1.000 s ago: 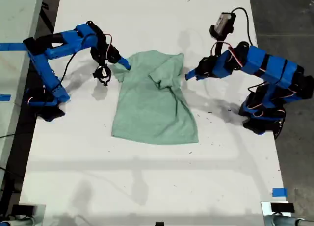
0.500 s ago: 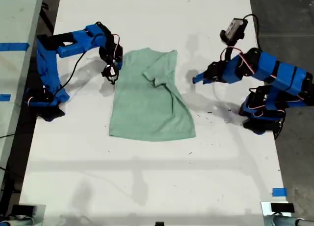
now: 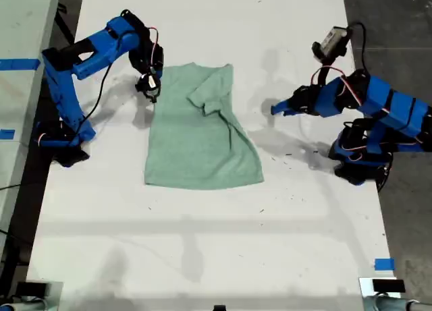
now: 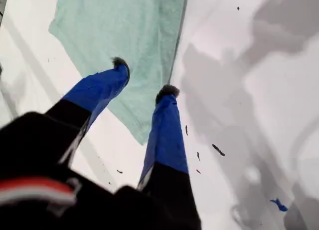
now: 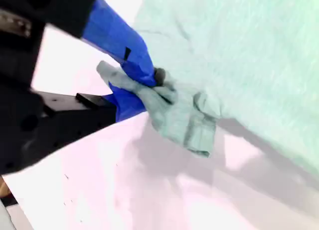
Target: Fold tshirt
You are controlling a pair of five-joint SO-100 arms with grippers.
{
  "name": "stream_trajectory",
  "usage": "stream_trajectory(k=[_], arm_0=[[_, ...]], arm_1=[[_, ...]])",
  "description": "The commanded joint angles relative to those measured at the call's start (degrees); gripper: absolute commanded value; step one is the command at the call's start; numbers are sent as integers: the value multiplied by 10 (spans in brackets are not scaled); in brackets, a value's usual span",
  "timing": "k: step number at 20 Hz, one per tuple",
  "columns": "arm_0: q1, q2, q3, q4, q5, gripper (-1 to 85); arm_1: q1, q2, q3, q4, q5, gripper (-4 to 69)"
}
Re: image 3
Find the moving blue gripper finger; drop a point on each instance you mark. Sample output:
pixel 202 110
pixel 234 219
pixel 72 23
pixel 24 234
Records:
pixel 293 113

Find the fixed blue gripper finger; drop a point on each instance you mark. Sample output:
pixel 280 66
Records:
pixel 285 106

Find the pale green T-shirt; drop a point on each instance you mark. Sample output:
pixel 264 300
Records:
pixel 189 149

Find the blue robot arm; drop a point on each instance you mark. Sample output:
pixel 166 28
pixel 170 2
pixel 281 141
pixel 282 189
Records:
pixel 388 112
pixel 64 95

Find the long blue tape strip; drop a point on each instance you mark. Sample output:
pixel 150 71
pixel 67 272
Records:
pixel 20 64

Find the short blue tape strip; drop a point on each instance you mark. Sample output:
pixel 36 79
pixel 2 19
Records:
pixel 7 134

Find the square blue tape piece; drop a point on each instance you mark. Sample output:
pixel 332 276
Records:
pixel 384 264

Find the small black box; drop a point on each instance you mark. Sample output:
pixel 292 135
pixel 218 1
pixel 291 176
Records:
pixel 32 288
pixel 388 286

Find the grey-green tube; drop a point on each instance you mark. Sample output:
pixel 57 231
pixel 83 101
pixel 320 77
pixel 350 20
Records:
pixel 20 306
pixel 391 304

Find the camera black stalk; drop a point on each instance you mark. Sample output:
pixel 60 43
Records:
pixel 324 71

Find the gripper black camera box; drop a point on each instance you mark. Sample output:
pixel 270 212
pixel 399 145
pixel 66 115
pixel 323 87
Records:
pixel 148 86
pixel 330 41

